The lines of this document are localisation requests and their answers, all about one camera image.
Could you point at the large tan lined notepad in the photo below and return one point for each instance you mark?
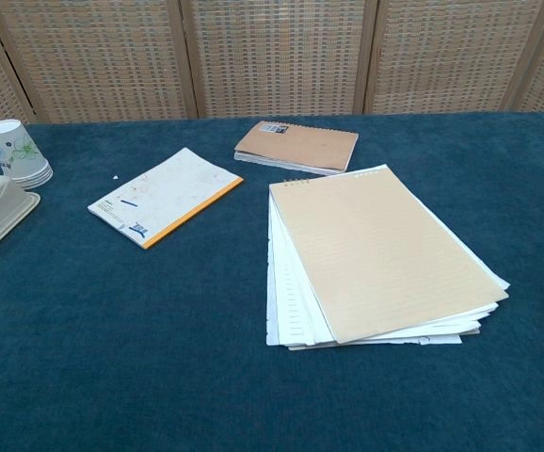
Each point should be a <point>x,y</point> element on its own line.
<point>385,254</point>

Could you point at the small kraft spiral notebook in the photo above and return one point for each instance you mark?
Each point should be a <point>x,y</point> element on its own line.
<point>300,146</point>

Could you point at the white notepad orange spine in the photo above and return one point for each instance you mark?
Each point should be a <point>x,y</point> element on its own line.
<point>168,195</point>

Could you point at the woven wooden folding screen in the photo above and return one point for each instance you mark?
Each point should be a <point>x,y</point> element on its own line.
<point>272,56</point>

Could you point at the dark blue tablecloth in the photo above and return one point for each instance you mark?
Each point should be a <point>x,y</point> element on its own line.
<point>135,339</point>

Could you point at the floral paper cup stack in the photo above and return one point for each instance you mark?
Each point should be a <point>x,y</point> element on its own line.
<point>15,150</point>

